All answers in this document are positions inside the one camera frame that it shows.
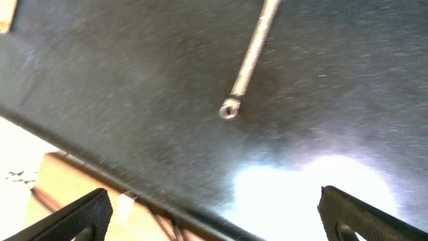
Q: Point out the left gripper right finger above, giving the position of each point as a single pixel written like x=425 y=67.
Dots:
x=354 y=217

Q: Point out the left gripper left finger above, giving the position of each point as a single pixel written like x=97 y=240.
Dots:
x=83 y=217

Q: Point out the steel wrench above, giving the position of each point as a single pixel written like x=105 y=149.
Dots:
x=254 y=50

